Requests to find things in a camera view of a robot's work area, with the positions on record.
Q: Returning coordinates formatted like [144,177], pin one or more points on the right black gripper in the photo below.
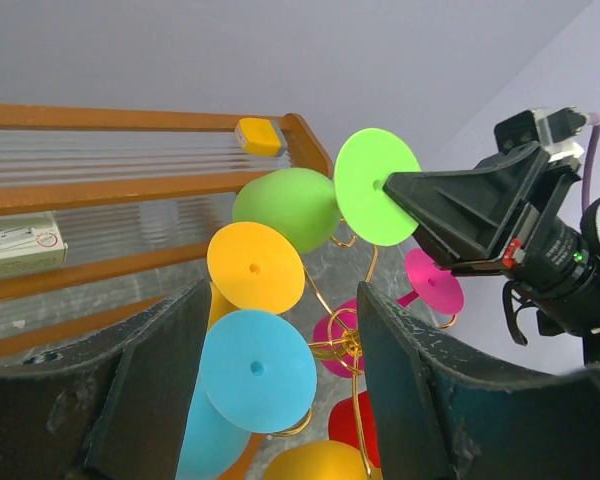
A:
[502,219]

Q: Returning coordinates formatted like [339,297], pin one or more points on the yellow grey block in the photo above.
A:
[260,136]

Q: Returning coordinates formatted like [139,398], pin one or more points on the pink wine glass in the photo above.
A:
[380,310]

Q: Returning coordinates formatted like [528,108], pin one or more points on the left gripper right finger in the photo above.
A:
[445,410]

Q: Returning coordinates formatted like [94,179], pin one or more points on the small white green box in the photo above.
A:
[30,243]

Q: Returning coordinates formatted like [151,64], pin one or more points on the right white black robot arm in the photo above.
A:
[577,314]

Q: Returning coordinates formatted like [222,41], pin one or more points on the wooden shelf rack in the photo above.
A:
[135,195]

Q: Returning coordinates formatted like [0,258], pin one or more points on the red wine glass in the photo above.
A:
[342,426]

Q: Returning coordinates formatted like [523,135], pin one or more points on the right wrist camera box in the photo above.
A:
[554,130]

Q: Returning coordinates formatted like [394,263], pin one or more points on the orange wine glass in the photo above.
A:
[326,459]
[252,266]

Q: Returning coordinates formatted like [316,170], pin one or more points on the gold wire wine glass rack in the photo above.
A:
[328,350]

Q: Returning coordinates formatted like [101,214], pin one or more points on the blue wine glass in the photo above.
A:
[256,375]

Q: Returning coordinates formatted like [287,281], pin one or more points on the orange wine glass front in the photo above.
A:
[252,266]

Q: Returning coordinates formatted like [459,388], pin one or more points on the green wine glass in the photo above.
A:
[306,207]

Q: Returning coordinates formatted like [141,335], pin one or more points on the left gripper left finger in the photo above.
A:
[113,405]

